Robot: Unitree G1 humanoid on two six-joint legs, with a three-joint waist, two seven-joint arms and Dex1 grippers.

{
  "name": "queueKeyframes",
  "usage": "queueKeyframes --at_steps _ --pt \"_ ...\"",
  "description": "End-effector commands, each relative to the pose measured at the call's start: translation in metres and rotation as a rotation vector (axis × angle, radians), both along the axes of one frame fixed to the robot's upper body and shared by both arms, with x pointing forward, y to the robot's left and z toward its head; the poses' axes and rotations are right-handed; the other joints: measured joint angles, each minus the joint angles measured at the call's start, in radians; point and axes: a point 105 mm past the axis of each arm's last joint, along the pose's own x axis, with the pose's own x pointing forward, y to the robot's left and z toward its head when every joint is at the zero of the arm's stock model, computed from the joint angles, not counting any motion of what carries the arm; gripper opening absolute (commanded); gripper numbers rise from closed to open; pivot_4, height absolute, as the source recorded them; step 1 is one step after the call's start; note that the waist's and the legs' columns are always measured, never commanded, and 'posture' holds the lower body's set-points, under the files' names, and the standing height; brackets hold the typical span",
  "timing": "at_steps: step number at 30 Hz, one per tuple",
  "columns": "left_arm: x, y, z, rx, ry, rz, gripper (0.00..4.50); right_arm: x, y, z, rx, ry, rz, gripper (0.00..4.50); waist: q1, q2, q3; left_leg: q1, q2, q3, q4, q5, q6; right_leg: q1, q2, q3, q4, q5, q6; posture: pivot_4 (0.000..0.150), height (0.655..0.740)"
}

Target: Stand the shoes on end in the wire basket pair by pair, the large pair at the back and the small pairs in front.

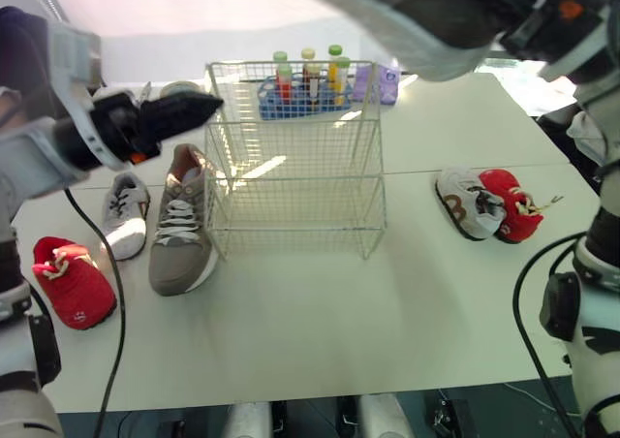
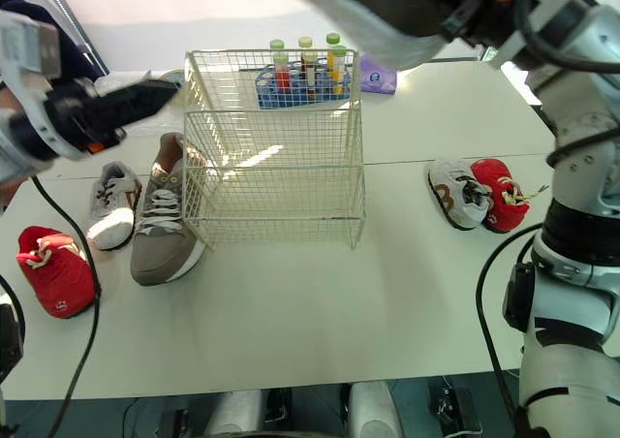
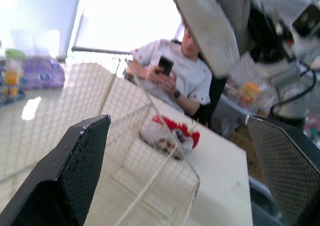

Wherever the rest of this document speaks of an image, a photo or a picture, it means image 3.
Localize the black chair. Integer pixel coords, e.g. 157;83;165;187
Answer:
193;73;229;130

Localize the clear pack with orange contents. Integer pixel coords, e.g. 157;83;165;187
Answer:
231;80;278;112

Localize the large grey shoe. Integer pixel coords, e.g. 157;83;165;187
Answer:
167;0;254;79

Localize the white wire basket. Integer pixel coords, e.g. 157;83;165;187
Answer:
0;58;201;226

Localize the red and white shoe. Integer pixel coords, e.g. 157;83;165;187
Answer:
138;114;201;161

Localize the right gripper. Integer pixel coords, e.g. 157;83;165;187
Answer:
248;0;292;63

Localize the black cable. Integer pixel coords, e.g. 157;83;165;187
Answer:
269;59;318;115

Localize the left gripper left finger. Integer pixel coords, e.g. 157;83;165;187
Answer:
0;114;112;226

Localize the purple pack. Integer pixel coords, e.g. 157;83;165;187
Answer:
21;56;66;90

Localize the person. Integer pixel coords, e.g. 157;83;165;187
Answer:
124;25;213;120

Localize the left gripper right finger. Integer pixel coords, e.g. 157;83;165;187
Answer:
245;114;320;226

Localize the black smartphone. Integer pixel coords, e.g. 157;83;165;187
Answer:
155;55;175;76

